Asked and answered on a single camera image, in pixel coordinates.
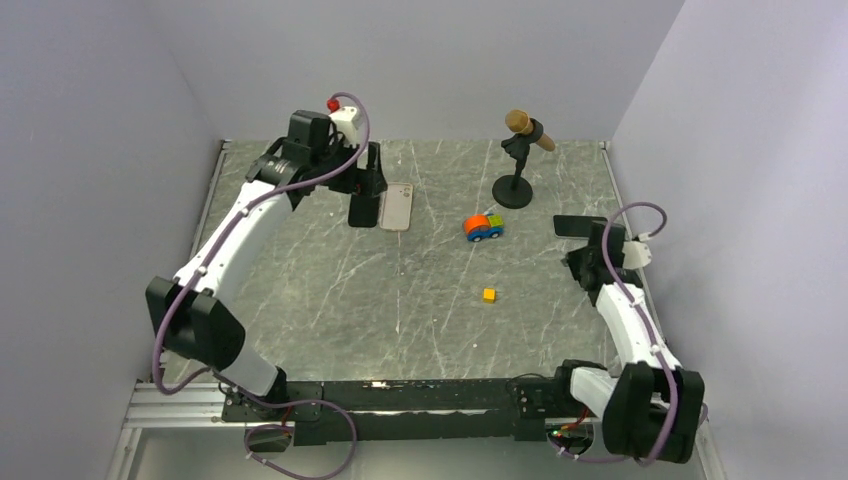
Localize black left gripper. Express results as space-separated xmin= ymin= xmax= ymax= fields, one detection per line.
xmin=312 ymin=136 xmax=387 ymax=198

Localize beige phone case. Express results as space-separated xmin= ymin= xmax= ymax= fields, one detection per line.
xmin=378 ymin=182 xmax=414 ymax=232

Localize black phone case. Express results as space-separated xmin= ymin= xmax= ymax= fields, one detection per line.
xmin=347 ymin=190 xmax=382 ymax=228

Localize black smartphone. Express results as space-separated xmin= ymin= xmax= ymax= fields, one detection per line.
xmin=552 ymin=215 xmax=607 ymax=239

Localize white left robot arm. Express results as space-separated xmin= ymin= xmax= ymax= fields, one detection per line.
xmin=145 ymin=106 xmax=385 ymax=420

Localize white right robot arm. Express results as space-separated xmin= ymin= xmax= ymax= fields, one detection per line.
xmin=551 ymin=216 xmax=705 ymax=464

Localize orange blue toy car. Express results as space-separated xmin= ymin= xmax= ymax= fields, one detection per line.
xmin=463 ymin=213 xmax=504 ymax=242

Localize black microphone stand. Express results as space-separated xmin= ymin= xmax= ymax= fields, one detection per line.
xmin=492 ymin=132 xmax=534 ymax=209

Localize wooden microphone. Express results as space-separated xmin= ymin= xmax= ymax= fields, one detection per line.
xmin=505 ymin=109 xmax=556 ymax=152

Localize yellow cube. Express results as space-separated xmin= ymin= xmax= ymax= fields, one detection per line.
xmin=482 ymin=288 xmax=497 ymax=304

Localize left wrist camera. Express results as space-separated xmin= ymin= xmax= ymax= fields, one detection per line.
xmin=326 ymin=98 xmax=365 ymax=148

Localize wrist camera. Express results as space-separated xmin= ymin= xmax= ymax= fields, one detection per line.
xmin=326 ymin=98 xmax=365 ymax=148
xmin=622 ymin=240 xmax=653 ymax=270

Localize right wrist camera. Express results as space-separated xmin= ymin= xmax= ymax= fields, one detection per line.
xmin=622 ymin=240 xmax=653 ymax=270

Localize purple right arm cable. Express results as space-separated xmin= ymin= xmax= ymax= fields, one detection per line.
xmin=546 ymin=201 xmax=710 ymax=468

